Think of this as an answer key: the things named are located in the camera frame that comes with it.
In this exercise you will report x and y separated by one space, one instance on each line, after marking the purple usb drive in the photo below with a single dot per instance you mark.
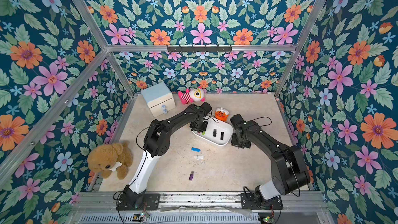
191 176

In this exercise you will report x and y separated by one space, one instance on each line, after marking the black hook rail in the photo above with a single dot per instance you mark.
199 48

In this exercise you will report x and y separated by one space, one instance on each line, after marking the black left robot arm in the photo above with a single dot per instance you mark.
157 143

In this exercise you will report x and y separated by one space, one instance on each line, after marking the white plastic storage box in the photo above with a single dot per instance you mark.
220 126

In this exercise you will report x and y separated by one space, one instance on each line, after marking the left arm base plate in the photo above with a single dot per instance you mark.
148 202

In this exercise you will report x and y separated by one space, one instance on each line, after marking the orange tiger plush pouch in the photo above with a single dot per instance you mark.
222 114

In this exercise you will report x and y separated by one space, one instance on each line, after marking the light blue mini drawer cabinet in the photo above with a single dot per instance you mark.
159 99

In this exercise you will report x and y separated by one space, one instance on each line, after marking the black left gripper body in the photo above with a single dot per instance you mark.
201 126

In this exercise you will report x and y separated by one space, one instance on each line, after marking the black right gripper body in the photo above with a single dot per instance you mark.
240 141

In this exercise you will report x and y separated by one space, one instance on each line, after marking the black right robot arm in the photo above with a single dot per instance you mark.
289 171

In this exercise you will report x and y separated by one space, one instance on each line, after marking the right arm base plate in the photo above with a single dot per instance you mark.
255 201

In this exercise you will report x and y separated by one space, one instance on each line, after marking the blue usb drive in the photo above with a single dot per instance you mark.
195 149

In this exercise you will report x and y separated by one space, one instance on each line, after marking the white pink fish plush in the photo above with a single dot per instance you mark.
192 95

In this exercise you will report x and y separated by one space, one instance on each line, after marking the brown teddy bear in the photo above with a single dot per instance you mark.
108 158

